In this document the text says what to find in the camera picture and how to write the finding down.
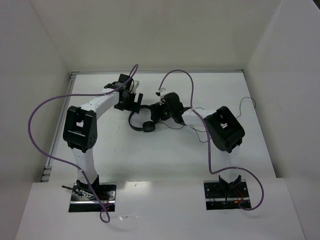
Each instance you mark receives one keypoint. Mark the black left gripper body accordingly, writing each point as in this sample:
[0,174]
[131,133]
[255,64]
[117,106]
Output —
[128,105]

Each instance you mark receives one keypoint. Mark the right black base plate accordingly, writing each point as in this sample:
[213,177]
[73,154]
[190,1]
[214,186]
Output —
[215,198]

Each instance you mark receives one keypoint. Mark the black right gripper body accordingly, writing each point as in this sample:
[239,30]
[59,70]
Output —
[165,112]

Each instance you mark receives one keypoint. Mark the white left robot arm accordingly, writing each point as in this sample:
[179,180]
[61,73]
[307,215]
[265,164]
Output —
[81,131]

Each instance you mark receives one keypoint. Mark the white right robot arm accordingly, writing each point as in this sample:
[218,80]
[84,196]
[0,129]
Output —
[222,129]

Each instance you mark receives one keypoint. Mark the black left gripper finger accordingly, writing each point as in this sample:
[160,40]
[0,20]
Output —
[132,106]
[139,99]

